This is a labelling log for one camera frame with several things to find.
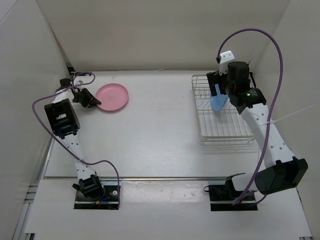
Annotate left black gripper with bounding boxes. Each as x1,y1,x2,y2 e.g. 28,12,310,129
71,87,102,108

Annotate pink plate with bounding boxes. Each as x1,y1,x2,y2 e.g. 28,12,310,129
95,83,129,112

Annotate blue plate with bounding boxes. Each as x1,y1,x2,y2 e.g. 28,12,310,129
211,84,228,111

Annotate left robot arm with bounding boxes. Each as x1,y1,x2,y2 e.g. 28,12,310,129
44,78,105,201

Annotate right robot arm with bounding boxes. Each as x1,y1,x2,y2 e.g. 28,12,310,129
206,61,308,200

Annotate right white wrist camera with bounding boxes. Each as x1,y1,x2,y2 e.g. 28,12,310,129
217,50,236,76

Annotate wire dish rack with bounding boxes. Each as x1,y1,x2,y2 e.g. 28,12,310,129
191,74,255,145

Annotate white cable tie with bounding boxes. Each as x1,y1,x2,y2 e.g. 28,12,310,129
258,103,318,128

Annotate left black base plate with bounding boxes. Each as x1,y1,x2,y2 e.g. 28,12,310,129
73,181,121,210

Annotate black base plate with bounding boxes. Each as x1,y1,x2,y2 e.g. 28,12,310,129
203,184,258,212
73,181,121,210

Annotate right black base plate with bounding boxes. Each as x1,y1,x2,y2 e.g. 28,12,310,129
203,184,258,212

